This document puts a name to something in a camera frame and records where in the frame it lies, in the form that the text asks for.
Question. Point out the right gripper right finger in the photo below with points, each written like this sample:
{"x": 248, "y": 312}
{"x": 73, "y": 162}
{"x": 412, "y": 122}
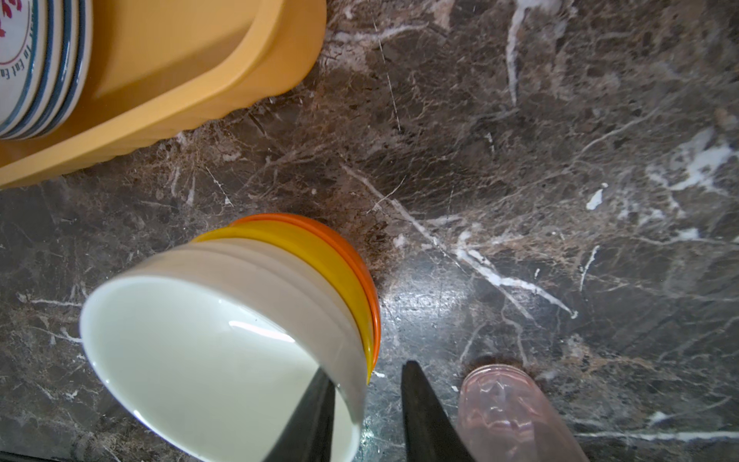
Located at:
{"x": 429, "y": 435}

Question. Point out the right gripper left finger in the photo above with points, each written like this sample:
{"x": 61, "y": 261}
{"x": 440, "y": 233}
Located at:
{"x": 308, "y": 434}

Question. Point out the cream and orange bowl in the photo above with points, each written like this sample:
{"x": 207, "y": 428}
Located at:
{"x": 212, "y": 345}

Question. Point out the orange plastic bowl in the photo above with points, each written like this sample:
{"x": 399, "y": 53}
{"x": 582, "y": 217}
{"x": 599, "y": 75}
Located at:
{"x": 346, "y": 260}

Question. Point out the yellow plastic bowl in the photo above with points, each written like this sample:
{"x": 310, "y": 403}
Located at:
{"x": 323, "y": 260}

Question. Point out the plate with green text rim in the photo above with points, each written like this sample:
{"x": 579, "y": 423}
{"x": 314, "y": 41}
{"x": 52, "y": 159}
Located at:
{"x": 77, "y": 22}

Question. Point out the white plate quatrefoil design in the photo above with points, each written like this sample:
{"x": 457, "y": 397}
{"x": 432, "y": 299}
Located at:
{"x": 50, "y": 52}

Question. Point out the yellow plastic bin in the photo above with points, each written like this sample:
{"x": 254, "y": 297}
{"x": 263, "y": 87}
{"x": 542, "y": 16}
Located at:
{"x": 162, "y": 67}

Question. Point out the pink translucent cup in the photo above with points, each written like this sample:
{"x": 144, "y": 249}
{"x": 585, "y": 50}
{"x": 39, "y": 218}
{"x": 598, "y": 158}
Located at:
{"x": 504, "y": 416}

